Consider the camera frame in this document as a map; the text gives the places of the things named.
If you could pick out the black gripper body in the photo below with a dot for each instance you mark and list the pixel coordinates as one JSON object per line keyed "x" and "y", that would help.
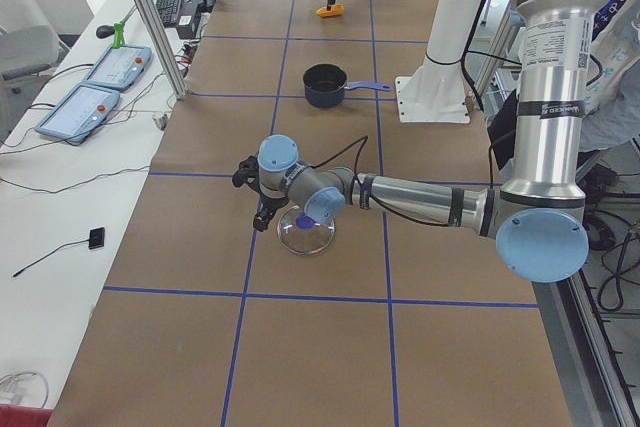
{"x": 268, "y": 204}

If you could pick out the yellow toy corn cob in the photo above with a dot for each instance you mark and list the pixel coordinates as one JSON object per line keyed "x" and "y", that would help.
{"x": 330, "y": 11}

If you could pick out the glass pot lid blue knob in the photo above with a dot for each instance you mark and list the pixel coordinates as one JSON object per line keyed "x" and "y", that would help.
{"x": 301, "y": 235}

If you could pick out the dark blue saucepan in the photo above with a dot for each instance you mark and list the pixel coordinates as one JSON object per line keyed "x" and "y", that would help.
{"x": 325, "y": 85}

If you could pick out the black computer keyboard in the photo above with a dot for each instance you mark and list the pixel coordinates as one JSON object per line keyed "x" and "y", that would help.
{"x": 169, "y": 11}

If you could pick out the small black square pad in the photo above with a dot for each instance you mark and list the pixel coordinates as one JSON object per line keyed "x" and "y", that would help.
{"x": 96, "y": 238}

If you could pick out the far teach pendant tablet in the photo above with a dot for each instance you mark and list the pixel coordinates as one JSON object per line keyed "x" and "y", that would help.
{"x": 119, "y": 68}

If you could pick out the teach pendant tablet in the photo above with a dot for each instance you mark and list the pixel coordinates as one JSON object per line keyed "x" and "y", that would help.
{"x": 119, "y": 68}
{"x": 79, "y": 113}

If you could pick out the near teach pendant tablet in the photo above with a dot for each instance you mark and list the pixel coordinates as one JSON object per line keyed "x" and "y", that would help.
{"x": 79, "y": 113}

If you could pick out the green clamp tool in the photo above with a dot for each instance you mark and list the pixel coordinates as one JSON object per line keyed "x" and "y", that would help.
{"x": 118, "y": 36}

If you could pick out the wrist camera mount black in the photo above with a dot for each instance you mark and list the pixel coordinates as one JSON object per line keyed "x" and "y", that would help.
{"x": 247, "y": 174}

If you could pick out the white pedestal column base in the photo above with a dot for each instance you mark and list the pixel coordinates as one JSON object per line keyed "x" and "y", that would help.
{"x": 435, "y": 92}

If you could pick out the aluminium frame post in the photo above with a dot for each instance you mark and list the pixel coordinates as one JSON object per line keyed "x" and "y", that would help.
{"x": 151, "y": 19}

